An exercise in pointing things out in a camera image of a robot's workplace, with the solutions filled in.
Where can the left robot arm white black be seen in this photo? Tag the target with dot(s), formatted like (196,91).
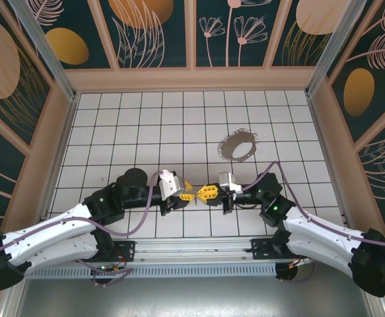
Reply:
(47,228)

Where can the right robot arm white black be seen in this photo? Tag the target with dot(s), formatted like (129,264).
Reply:
(324,231)

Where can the small green circuit board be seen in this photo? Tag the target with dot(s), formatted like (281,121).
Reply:
(108,267)

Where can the grey metal sheet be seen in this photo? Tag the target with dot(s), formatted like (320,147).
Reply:
(192,297)

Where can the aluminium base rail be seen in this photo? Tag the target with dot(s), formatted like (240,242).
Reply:
(192,247)

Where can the aluminium frame post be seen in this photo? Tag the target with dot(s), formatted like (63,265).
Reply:
(48,49)
(332,49)

